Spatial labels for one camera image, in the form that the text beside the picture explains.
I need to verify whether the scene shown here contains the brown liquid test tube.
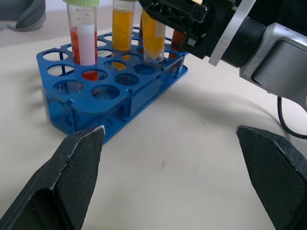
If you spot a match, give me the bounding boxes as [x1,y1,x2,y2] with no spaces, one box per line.
[137,14,145,46]
[167,30,188,59]

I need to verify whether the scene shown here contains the red test tube green cap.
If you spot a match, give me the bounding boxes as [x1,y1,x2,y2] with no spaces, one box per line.
[62,0,100,82]

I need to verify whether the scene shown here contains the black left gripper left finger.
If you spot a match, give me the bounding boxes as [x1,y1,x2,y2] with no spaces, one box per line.
[0,125,106,230]

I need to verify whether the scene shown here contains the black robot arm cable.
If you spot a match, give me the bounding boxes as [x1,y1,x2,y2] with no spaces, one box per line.
[277,95,307,139]

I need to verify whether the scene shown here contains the yellow liquid test tube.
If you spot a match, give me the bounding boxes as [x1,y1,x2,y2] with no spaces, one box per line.
[141,8,166,63]
[111,0,136,70]

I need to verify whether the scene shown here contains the grey rounded plastic object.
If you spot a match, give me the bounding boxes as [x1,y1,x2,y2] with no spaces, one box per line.
[0,0,47,32]

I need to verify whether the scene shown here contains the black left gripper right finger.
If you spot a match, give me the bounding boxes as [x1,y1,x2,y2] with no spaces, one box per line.
[235,125,307,230]

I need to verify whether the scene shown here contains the blue test tube rack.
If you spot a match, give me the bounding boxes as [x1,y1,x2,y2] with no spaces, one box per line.
[35,26,189,145]

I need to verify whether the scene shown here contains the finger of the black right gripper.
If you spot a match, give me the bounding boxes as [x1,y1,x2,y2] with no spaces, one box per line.
[138,0,208,33]

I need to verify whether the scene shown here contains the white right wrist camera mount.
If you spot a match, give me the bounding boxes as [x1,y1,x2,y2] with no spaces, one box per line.
[208,0,257,67]

